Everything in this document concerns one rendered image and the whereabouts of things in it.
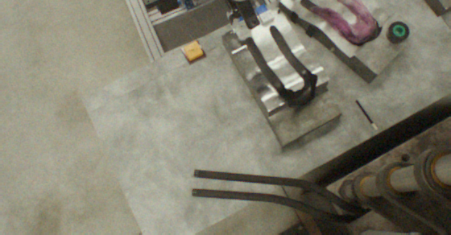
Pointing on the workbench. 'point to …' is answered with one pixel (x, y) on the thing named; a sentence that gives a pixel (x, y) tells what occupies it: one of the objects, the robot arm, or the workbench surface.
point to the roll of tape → (398, 31)
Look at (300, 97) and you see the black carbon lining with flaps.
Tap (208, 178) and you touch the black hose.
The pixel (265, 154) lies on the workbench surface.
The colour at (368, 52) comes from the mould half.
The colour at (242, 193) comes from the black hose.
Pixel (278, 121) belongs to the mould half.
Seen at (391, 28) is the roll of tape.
